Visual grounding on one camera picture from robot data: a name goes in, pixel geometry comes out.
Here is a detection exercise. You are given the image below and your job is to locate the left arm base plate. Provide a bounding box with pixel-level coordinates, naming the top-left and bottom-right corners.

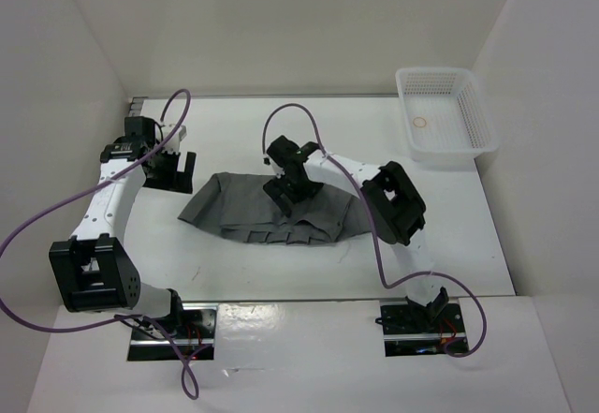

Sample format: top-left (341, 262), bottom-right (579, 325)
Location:
top-left (127, 302), bottom-right (218, 362)

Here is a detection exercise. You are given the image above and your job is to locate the white plastic basket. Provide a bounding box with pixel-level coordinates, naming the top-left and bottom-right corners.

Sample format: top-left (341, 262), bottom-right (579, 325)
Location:
top-left (395, 66), bottom-right (500, 166)

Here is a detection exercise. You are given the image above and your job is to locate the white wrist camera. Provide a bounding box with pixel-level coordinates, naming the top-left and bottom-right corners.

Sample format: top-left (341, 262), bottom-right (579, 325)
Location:
top-left (158, 124), bottom-right (187, 155)
top-left (263, 154), bottom-right (285, 177)

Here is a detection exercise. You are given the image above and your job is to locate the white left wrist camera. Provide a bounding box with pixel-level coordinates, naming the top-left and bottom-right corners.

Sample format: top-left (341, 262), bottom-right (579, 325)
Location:
top-left (158, 124), bottom-right (187, 155)

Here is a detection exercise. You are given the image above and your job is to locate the white aluminium table rail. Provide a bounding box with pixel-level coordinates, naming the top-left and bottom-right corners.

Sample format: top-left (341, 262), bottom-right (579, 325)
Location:
top-left (127, 96), bottom-right (147, 117)

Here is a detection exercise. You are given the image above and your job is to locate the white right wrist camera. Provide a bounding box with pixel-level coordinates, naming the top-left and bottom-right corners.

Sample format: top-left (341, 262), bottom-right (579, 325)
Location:
top-left (263, 154), bottom-right (285, 177)

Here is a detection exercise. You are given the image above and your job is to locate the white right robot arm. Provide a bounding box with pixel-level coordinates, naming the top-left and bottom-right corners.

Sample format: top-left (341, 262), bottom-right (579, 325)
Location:
top-left (262, 136), bottom-right (448, 332)

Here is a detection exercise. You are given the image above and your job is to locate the grey pleated skirt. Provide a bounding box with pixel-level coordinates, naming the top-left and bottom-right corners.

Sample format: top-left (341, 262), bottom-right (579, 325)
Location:
top-left (178, 172), bottom-right (371, 246)

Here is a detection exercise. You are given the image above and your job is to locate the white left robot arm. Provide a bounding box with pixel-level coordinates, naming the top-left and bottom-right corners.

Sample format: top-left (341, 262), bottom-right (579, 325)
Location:
top-left (49, 116), bottom-right (196, 338)

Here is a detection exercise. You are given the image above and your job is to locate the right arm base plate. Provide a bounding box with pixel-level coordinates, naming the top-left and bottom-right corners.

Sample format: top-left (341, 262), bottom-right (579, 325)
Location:
top-left (374, 301), bottom-right (470, 357)

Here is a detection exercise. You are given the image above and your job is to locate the orange rubber band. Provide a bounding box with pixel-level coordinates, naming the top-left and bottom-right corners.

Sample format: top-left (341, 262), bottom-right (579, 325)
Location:
top-left (413, 117), bottom-right (428, 128)

